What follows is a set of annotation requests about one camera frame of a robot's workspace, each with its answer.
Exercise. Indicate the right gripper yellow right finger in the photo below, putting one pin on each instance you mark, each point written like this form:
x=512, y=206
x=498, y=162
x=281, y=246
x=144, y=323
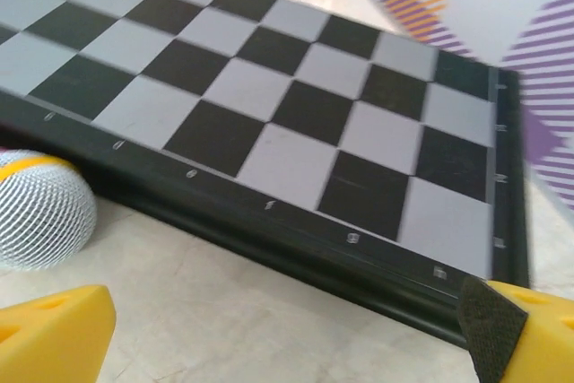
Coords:
x=538, y=338

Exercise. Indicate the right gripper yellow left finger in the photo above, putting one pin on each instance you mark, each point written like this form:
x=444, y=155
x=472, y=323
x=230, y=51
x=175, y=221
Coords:
x=49, y=338

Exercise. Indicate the pink toy microphone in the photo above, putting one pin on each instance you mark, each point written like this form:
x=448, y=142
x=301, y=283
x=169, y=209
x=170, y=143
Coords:
x=40, y=212

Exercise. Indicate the black and grey chessboard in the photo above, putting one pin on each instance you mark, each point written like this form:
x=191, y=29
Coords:
x=269, y=87

